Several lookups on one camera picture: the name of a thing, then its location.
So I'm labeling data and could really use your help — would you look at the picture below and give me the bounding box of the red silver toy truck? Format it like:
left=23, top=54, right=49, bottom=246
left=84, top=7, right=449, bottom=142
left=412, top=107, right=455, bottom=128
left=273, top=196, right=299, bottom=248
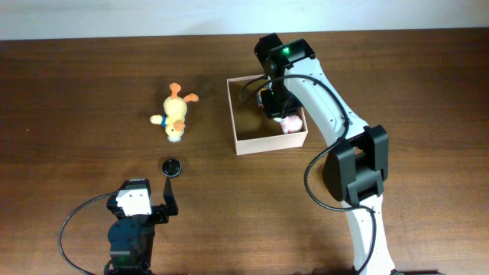
left=257, top=88, right=273, bottom=109

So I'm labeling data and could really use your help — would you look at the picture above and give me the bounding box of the pink white duck figure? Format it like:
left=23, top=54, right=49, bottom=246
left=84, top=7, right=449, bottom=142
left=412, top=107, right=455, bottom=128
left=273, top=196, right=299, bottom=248
left=274, top=115, right=303, bottom=134

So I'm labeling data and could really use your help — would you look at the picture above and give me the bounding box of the pink cardboard box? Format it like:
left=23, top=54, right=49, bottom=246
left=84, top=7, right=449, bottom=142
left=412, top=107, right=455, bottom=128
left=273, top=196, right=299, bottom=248
left=226, top=75, right=308, bottom=155

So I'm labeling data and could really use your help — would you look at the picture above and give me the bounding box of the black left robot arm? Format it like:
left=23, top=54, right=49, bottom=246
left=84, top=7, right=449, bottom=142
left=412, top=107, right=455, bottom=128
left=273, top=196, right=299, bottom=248
left=103, top=178, right=179, bottom=275

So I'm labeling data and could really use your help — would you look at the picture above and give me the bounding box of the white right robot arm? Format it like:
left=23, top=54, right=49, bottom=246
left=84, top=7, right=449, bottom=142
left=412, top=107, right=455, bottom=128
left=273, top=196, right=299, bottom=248
left=251, top=34, right=396, bottom=274

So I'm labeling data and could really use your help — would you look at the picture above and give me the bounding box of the yellow plush duck toy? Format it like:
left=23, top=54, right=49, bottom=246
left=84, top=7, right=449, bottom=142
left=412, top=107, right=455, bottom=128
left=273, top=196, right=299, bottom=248
left=150, top=82, right=199, bottom=143

